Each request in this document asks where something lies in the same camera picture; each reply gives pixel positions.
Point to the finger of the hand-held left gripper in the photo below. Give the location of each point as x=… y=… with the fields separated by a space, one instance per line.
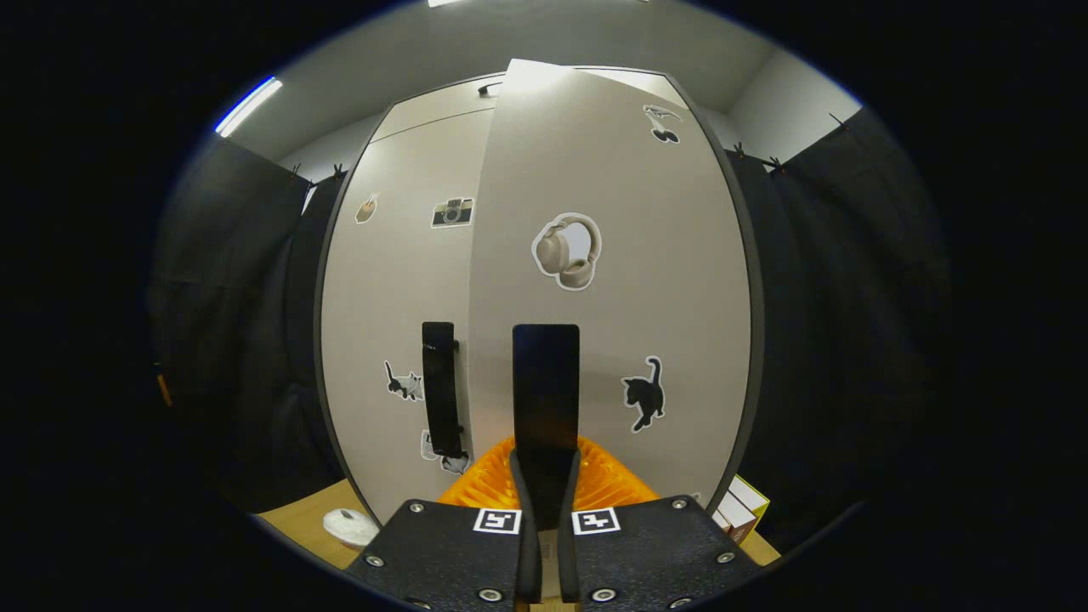
x=162 y=389

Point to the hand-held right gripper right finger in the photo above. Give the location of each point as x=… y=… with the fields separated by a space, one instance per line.
x=568 y=561

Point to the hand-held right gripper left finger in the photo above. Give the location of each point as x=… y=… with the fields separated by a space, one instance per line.
x=525 y=561

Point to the beige cabinet door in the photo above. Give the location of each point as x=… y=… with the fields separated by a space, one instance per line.
x=680 y=280
x=391 y=289

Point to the beige double-door shoe cabinet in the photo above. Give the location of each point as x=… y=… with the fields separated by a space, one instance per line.
x=756 y=340

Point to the white and brown box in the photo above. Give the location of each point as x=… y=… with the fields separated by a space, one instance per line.
x=731 y=517

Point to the white lidded bowl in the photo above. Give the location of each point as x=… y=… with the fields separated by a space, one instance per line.
x=347 y=527

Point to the long ceiling light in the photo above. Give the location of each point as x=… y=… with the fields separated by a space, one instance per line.
x=246 y=106

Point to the black backdrop cloth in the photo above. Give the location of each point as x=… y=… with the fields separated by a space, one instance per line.
x=850 y=297

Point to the wide ceiling light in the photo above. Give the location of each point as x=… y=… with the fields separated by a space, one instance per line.
x=444 y=2

